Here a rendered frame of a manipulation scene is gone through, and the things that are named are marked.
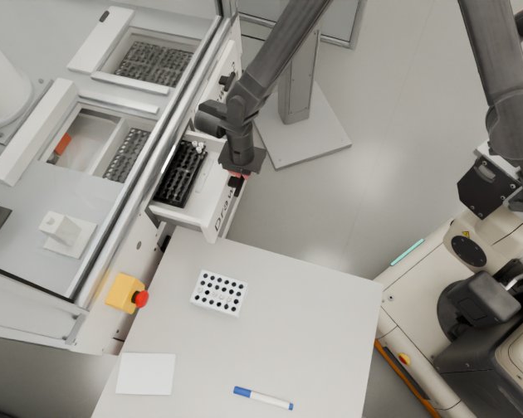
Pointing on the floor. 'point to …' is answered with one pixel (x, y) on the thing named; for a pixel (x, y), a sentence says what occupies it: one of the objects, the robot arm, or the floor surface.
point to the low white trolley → (251, 337)
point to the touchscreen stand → (300, 112)
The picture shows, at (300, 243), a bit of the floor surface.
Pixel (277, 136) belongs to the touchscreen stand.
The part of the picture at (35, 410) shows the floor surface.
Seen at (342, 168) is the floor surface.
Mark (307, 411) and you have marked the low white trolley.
